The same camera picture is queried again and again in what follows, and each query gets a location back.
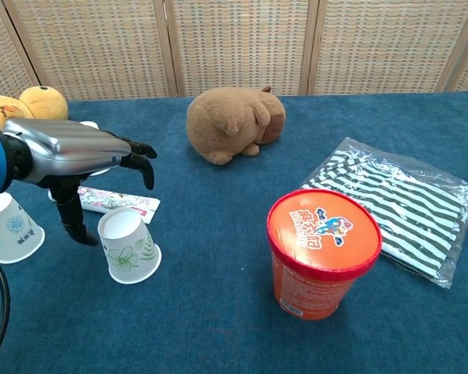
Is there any striped shirt in plastic bag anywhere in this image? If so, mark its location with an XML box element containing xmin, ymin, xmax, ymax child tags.
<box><xmin>298</xmin><ymin>136</ymin><xmax>468</xmax><ymax>290</ymax></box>

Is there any blue felt table cover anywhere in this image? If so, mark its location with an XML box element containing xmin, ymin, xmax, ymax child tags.
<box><xmin>0</xmin><ymin>90</ymin><xmax>468</xmax><ymax>374</ymax></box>

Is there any brown capybara plush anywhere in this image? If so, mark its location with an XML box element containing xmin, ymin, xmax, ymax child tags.
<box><xmin>186</xmin><ymin>85</ymin><xmax>287</xmax><ymax>166</ymax></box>

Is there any floral toothpaste tube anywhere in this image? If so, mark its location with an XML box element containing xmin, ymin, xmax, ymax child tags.
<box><xmin>48</xmin><ymin>185</ymin><xmax>161</xmax><ymax>224</ymax></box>

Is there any woven bamboo folding screen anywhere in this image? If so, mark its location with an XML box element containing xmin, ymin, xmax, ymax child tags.
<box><xmin>0</xmin><ymin>0</ymin><xmax>468</xmax><ymax>101</ymax></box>

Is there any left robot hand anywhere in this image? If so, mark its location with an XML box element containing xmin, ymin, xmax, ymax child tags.
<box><xmin>2</xmin><ymin>118</ymin><xmax>158</xmax><ymax>246</ymax></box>

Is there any yellow plush toy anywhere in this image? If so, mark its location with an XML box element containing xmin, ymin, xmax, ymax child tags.
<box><xmin>0</xmin><ymin>86</ymin><xmax>69</xmax><ymax>132</ymax></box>

